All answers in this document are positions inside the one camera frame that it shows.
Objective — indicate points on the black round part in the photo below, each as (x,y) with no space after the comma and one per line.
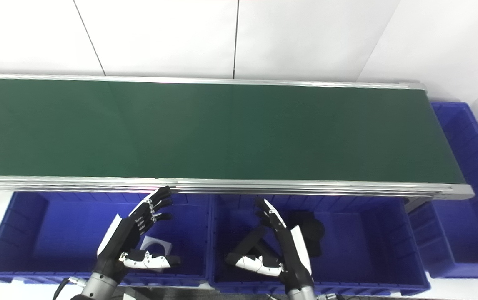
(310,229)

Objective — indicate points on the black bracket part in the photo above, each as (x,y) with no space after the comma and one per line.
(250,241)

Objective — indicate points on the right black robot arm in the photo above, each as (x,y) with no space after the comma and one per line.
(301,293)

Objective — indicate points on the large blue plastic bin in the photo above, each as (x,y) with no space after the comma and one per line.
(55,233)
(464,225)
(355,250)

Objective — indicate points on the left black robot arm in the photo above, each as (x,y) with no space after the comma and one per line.
(97,287)

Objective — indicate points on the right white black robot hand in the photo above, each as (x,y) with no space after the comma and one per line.
(289,246)

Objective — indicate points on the white square part with hole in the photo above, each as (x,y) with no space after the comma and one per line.
(155,245)

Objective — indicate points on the green conveyor belt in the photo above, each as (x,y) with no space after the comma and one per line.
(264,186)
(238,129)

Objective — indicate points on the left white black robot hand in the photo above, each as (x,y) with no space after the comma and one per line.
(128,237)

